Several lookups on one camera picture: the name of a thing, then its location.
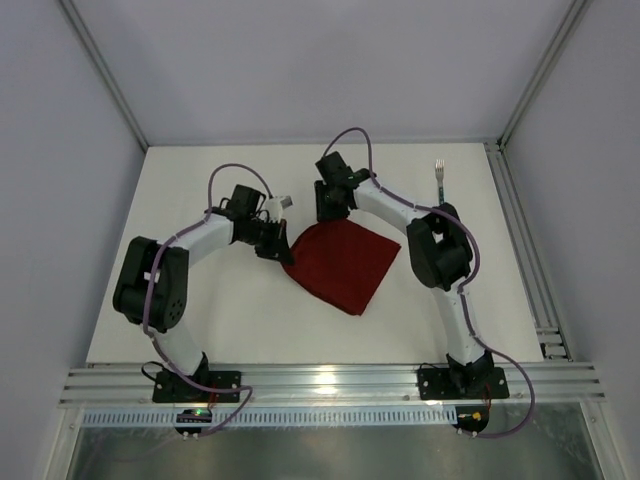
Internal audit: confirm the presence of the dark red cloth napkin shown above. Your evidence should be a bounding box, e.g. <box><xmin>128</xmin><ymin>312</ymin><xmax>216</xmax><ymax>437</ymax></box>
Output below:
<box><xmin>283</xmin><ymin>219</ymin><xmax>401</xmax><ymax>316</ymax></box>

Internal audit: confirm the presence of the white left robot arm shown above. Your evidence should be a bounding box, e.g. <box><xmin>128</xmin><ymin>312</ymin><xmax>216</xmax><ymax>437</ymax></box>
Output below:
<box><xmin>112</xmin><ymin>185</ymin><xmax>294</xmax><ymax>393</ymax></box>

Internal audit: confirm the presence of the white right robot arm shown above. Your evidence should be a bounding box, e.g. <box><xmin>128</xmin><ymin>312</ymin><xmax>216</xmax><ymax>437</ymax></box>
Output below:
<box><xmin>314</xmin><ymin>152</ymin><xmax>494</xmax><ymax>398</ymax></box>

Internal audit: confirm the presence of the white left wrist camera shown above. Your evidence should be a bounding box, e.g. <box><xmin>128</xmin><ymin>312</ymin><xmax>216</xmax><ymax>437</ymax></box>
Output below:
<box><xmin>264</xmin><ymin>195</ymin><xmax>293</xmax><ymax>222</ymax></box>

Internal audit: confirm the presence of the fork with teal handle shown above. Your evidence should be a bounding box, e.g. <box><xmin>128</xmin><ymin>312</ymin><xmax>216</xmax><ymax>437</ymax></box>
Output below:
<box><xmin>434</xmin><ymin>159</ymin><xmax>445</xmax><ymax>204</ymax></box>

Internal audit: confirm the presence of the aluminium front rail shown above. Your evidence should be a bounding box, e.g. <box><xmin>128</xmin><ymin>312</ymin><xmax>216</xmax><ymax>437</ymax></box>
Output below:
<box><xmin>59</xmin><ymin>361</ymin><xmax>606</xmax><ymax>407</ymax></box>

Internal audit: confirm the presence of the aluminium rail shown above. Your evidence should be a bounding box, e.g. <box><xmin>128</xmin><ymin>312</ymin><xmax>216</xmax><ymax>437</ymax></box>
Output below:
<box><xmin>484</xmin><ymin>142</ymin><xmax>573</xmax><ymax>362</ymax></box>
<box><xmin>59</xmin><ymin>361</ymin><xmax>606</xmax><ymax>407</ymax></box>

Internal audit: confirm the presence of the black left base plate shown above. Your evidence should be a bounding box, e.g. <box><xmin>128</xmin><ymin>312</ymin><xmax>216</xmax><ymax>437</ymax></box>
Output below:
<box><xmin>152</xmin><ymin>370</ymin><xmax>242</xmax><ymax>404</ymax></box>

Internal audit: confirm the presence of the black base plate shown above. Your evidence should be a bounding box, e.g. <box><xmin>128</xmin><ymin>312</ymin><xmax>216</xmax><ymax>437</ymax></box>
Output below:
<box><xmin>152</xmin><ymin>370</ymin><xmax>242</xmax><ymax>404</ymax></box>
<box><xmin>416</xmin><ymin>367</ymin><xmax>510</xmax><ymax>400</ymax></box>

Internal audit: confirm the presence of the slotted cable duct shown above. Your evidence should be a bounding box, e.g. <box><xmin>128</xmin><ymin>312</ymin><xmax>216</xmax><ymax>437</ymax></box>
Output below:
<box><xmin>81</xmin><ymin>404</ymin><xmax>458</xmax><ymax>428</ymax></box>

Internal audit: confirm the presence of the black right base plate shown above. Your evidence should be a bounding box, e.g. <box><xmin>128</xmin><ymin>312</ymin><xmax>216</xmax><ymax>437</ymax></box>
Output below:
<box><xmin>416</xmin><ymin>367</ymin><xmax>510</xmax><ymax>400</ymax></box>

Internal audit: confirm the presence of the left corner frame post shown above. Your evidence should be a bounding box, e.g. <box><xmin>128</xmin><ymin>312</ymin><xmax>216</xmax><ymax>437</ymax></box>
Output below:
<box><xmin>56</xmin><ymin>0</ymin><xmax>150</xmax><ymax>153</ymax></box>

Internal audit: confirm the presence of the corner frame post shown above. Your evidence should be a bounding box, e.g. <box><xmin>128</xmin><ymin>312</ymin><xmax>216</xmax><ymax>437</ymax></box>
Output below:
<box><xmin>56</xmin><ymin>0</ymin><xmax>150</xmax><ymax>153</ymax></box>
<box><xmin>497</xmin><ymin>0</ymin><xmax>593</xmax><ymax>150</ymax></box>

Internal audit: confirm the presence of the aluminium right side rail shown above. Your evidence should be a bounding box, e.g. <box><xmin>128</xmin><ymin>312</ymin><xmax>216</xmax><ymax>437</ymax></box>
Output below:
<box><xmin>484</xmin><ymin>142</ymin><xmax>573</xmax><ymax>362</ymax></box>

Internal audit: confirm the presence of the right corner frame post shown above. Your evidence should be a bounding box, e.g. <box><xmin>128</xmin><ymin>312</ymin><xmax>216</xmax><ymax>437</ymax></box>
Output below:
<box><xmin>497</xmin><ymin>0</ymin><xmax>593</xmax><ymax>150</ymax></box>

